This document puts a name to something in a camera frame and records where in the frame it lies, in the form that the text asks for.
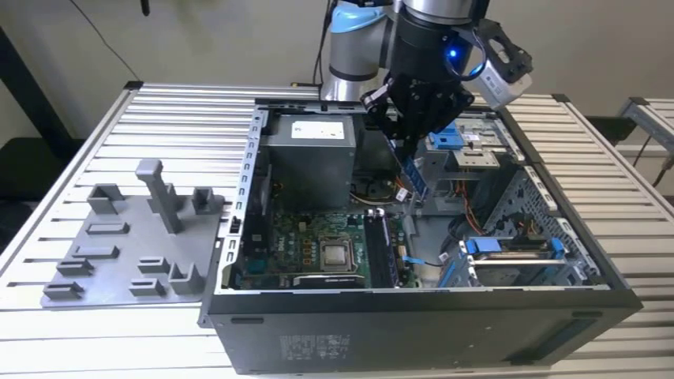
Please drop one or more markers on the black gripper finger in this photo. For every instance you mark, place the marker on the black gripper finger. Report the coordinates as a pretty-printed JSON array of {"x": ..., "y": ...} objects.
[
  {"x": 382, "y": 106},
  {"x": 451, "y": 106}
]

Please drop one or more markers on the RAM stick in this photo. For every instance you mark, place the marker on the RAM stick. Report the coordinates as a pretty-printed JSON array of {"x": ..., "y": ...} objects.
[
  {"x": 419, "y": 177},
  {"x": 390, "y": 256}
]

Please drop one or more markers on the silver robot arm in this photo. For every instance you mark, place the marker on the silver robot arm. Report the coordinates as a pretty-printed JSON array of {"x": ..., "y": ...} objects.
[{"x": 353, "y": 55}]

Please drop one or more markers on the black empty RAM slot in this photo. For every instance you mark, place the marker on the black empty RAM slot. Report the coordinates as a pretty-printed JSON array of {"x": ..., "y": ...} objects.
[{"x": 376, "y": 252}]

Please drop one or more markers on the blue drive bay latch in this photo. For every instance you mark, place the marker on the blue drive bay latch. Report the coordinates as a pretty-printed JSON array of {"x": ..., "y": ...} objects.
[{"x": 448, "y": 140}]

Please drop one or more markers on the grey metal drive cage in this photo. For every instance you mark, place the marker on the grey metal drive cage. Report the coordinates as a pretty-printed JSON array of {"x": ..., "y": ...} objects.
[{"x": 475, "y": 158}]

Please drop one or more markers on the grey power supply unit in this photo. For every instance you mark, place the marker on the grey power supply unit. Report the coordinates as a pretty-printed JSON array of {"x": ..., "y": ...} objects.
[{"x": 312, "y": 173}]

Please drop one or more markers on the black box behind table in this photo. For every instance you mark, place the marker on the black box behind table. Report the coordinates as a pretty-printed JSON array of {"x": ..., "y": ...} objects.
[{"x": 611, "y": 130}]

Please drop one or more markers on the hard disk in blue carrier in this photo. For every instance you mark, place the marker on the hard disk in blue carrier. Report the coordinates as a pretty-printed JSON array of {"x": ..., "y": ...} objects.
[{"x": 485, "y": 245}]

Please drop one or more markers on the green motherboard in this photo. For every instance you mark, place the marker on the green motherboard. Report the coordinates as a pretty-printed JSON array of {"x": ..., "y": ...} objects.
[{"x": 296, "y": 237}]

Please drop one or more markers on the silver CPU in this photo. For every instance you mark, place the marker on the silver CPU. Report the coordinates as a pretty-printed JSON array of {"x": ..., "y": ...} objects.
[{"x": 337, "y": 256}]

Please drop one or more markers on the metal slat side table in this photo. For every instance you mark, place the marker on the metal slat side table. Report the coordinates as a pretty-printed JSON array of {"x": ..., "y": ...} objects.
[{"x": 659, "y": 114}]

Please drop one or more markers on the black graphics card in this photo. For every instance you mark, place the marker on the black graphics card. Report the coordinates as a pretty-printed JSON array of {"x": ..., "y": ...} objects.
[{"x": 329, "y": 281}]

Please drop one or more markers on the black hanging rod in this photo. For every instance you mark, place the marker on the black hanging rod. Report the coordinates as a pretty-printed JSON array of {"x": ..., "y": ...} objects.
[{"x": 145, "y": 6}]

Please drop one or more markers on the grey parts rack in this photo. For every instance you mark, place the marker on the grey parts rack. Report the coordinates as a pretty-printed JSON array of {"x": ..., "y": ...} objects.
[{"x": 137, "y": 237}]

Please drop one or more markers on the black PC case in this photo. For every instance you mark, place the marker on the black PC case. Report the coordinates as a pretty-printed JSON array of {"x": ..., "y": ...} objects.
[{"x": 396, "y": 335}]

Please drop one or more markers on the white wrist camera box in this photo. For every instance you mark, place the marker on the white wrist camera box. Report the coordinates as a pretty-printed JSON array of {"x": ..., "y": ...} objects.
[{"x": 501, "y": 88}]

